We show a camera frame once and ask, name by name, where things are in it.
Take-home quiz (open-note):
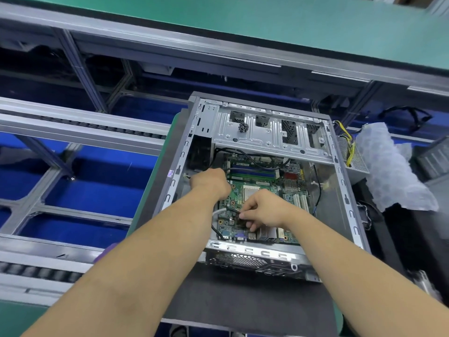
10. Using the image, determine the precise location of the person's right hand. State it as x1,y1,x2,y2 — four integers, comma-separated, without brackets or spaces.
238,189,300,233

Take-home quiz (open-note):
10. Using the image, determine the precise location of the person's left hand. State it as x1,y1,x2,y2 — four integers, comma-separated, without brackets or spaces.
188,167,232,201

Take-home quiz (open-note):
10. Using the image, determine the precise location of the green motherboard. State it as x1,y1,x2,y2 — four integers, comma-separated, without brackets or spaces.
210,151,314,244

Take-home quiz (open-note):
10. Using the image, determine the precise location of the black and silver computer case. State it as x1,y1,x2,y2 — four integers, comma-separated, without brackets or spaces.
153,92,371,282

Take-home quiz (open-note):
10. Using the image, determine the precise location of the grey power supply unit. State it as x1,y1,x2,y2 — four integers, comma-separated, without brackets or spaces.
333,120,370,174

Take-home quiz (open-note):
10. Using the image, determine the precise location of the person's right forearm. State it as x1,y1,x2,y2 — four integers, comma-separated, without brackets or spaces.
283,207,449,337

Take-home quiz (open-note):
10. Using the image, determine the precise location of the person's left forearm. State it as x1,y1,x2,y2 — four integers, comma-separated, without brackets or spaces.
21,189,230,337

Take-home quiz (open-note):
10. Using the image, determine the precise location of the grey computer tower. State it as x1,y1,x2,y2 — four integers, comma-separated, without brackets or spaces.
414,137,449,181

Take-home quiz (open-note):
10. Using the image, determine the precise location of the small purple object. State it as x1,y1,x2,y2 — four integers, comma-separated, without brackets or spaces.
94,242,119,263

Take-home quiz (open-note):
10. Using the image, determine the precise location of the white bubble wrap bag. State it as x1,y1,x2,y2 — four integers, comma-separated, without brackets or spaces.
354,121,440,213

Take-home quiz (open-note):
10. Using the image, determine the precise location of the green conveyor belt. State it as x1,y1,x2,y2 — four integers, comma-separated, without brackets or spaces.
7,0,449,74

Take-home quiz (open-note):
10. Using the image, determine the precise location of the aluminium roller conveyor rail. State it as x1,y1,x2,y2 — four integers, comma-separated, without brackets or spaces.
0,96,173,157

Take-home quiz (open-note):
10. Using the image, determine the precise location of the black cable loop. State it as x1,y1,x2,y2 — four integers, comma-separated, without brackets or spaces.
379,105,433,135

